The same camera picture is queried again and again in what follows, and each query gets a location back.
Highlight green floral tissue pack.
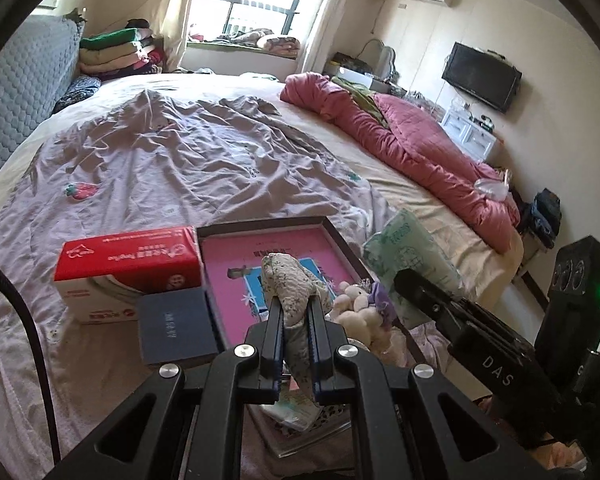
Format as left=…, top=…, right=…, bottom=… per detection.
left=363, top=209, right=466, bottom=330

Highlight cream teddy bear plush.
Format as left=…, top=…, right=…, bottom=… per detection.
left=326, top=282, right=392, bottom=356

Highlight grey speckled sock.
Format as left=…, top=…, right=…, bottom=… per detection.
left=261, top=252, right=332, bottom=399

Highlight dark navy small box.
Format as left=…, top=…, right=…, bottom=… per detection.
left=136, top=287, right=219, bottom=370

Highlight dark clothes pile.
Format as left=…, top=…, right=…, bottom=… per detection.
left=519, top=188, right=562, bottom=249

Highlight white drawer cabinet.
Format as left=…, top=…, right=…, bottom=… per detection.
left=440, top=110, right=502, bottom=165

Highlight red and white tissue box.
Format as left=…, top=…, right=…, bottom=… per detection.
left=53, top=226, right=203, bottom=324

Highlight pink book in tray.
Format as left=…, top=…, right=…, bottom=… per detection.
left=195, top=216, right=426, bottom=460

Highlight pink rolled comforter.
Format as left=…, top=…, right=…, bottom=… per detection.
left=280, top=73, right=520, bottom=254

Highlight electric fan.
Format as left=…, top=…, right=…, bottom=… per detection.
left=373, top=46, right=395, bottom=81

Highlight mauve strawberry bed quilt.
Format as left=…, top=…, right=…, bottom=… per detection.
left=0, top=90, right=393, bottom=452

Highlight blankets on window sill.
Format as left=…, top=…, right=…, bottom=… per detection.
left=189, top=28, right=301, bottom=58

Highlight stack of folded blankets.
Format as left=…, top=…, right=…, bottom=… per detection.
left=78, top=18, right=165, bottom=81

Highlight grey quilted headboard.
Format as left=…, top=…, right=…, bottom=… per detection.
left=0, top=15, right=84, bottom=170

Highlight black wall television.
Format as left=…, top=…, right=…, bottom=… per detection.
left=442, top=42, right=522, bottom=113

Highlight black cable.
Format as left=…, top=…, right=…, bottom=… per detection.
left=0, top=251, right=62, bottom=463

